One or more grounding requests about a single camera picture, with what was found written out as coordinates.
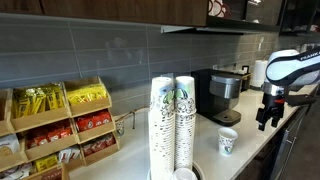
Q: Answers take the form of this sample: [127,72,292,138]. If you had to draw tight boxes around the white and red packets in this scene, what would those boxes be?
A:
[58,146,82,164]

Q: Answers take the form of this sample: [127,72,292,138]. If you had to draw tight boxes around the wooden tea packet organizer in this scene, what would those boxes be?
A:
[0,76,121,180]

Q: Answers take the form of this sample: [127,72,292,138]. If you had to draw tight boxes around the black silver coffee machine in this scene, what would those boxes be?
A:
[190,68,243,127]

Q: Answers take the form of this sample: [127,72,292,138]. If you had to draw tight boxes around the printed paper coffee cup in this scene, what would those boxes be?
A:
[217,127,239,157]

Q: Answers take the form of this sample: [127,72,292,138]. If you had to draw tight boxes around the small yellow tea packets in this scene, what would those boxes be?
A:
[34,153,59,173]

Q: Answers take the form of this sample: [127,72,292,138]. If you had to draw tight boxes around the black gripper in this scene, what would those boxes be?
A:
[255,93,287,132]

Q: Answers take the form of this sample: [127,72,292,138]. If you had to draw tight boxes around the small pod cup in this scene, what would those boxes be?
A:
[115,120,126,137]

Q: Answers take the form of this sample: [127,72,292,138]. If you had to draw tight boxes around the printed paper cup stack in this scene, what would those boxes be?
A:
[148,76,176,180]
[173,75,198,171]

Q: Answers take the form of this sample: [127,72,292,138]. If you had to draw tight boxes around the dark wooden upper cabinet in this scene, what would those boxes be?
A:
[0,0,209,28]

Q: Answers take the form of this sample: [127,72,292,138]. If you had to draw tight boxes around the round black cup holder base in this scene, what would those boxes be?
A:
[146,161,206,180]

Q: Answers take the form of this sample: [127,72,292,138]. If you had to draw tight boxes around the dark lower cabinet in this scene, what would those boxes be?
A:
[234,106,309,180]

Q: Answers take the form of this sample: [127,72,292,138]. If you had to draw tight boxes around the glass door cabinet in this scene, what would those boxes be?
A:
[206,0,284,34]

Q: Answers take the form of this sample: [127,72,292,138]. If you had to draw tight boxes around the white printed tea packets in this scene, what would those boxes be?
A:
[0,134,21,158]
[0,162,33,180]

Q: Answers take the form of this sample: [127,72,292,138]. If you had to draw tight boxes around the under cabinet light strip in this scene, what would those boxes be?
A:
[160,24,209,34]

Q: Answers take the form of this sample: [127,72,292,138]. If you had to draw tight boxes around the red tea packets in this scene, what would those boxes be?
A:
[81,133,117,157]
[25,124,74,150]
[75,110,113,133]

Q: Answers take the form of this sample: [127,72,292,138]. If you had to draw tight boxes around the white cup lid stack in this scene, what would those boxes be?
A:
[171,167,199,180]

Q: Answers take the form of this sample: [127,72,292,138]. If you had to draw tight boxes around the curved wire rack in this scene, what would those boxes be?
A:
[114,105,150,138]

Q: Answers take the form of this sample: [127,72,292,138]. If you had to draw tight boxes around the white paper towel roll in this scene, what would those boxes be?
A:
[250,59,270,91]

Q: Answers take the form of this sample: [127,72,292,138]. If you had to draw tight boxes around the brown tea box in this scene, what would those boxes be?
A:
[39,166,64,180]

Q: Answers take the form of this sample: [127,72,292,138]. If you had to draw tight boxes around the mustard yellow tea packets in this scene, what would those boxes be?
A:
[12,83,66,118]

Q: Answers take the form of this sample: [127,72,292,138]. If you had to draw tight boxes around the bright yellow tea packets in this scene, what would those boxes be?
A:
[66,83,108,107]

